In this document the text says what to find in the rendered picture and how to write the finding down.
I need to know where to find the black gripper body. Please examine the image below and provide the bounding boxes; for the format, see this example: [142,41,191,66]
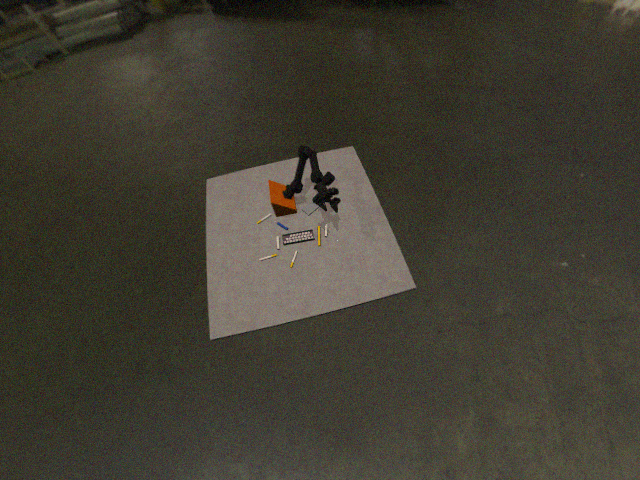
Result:
[312,187,341,205]

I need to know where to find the keyboard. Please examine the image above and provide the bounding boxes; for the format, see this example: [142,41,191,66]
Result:
[282,229,315,245]

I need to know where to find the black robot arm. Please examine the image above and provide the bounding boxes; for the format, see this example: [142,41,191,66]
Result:
[282,146,339,199]

